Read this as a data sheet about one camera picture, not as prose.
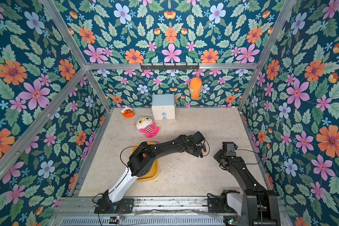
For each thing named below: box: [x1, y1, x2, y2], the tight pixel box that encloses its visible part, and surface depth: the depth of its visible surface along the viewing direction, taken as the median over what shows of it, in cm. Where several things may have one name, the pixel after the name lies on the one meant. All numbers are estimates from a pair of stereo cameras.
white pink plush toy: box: [134, 116, 160, 138], surface depth 103 cm
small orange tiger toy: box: [120, 107, 136, 119], surface depth 113 cm
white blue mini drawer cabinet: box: [151, 93, 176, 121], surface depth 107 cm
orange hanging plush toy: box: [189, 77, 203, 101], surface depth 100 cm
